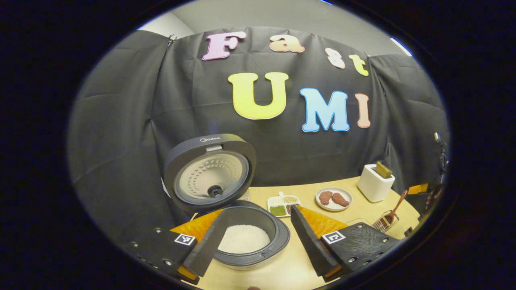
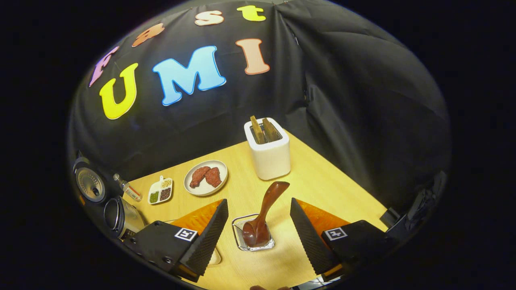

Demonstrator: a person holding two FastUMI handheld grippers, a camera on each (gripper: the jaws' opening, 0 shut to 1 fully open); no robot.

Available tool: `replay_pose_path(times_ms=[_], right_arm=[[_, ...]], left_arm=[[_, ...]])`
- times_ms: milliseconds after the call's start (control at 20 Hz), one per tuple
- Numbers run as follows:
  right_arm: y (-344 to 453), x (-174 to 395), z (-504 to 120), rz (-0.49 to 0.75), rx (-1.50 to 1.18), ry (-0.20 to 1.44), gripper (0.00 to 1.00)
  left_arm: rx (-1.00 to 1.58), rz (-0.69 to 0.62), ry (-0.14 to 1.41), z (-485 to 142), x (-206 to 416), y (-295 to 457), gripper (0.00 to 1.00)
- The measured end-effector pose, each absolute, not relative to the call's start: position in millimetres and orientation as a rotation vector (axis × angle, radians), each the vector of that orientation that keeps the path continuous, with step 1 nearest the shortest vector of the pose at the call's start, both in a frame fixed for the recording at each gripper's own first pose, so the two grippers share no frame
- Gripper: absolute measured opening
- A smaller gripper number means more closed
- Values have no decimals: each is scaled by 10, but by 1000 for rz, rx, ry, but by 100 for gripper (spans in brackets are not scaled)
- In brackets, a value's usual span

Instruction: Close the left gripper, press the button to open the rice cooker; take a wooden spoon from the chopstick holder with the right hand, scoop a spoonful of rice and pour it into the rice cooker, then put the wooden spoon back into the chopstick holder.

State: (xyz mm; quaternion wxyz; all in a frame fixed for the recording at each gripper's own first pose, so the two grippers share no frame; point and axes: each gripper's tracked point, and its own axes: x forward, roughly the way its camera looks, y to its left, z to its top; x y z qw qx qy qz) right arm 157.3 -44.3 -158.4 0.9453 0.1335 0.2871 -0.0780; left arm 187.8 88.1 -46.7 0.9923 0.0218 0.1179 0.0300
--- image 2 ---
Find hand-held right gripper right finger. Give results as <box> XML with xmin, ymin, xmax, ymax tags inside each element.
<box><xmin>289</xmin><ymin>197</ymin><xmax>397</xmax><ymax>282</ymax></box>

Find white divided condiment dish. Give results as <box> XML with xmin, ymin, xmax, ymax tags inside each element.
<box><xmin>148</xmin><ymin>175</ymin><xmax>173</xmax><ymax>205</ymax></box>

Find black backdrop cloth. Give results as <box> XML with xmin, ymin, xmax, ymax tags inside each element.
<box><xmin>67</xmin><ymin>0</ymin><xmax>451</xmax><ymax>226</ymax></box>

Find round white plate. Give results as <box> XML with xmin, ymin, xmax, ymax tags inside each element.
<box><xmin>184</xmin><ymin>160</ymin><xmax>228</xmax><ymax>197</ymax></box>

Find dark lidded rice cooker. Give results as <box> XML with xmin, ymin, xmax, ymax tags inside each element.
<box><xmin>73</xmin><ymin>156</ymin><xmax>146</xmax><ymax>241</ymax></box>

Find clear wire chopstick holder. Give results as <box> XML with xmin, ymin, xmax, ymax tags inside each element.
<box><xmin>232</xmin><ymin>213</ymin><xmax>275</xmax><ymax>252</ymax></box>

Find small clear bottle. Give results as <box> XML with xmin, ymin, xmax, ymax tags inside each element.
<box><xmin>113</xmin><ymin>173</ymin><xmax>142</xmax><ymax>203</ymax></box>

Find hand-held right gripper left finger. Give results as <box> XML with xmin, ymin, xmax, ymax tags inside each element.
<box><xmin>123</xmin><ymin>199</ymin><xmax>229</xmax><ymax>282</ymax></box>

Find brown toast slice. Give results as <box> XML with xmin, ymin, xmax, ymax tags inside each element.
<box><xmin>250</xmin><ymin>116</ymin><xmax>266</xmax><ymax>145</ymax></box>
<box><xmin>262</xmin><ymin>118</ymin><xmax>281</xmax><ymax>142</ymax></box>

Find white toaster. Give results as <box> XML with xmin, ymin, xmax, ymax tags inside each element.
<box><xmin>244</xmin><ymin>117</ymin><xmax>291</xmax><ymax>180</ymax></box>

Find red meat piece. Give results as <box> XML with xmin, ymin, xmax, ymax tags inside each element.
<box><xmin>205</xmin><ymin>167</ymin><xmax>222</xmax><ymax>188</ymax></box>
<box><xmin>189</xmin><ymin>166</ymin><xmax>211</xmax><ymax>189</ymax></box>

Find brown wooden spoon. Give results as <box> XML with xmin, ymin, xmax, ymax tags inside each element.
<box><xmin>242</xmin><ymin>181</ymin><xmax>290</xmax><ymax>247</ymax></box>

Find dark stand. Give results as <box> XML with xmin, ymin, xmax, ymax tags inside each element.
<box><xmin>381</xmin><ymin>171</ymin><xmax>448</xmax><ymax>242</ymax></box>

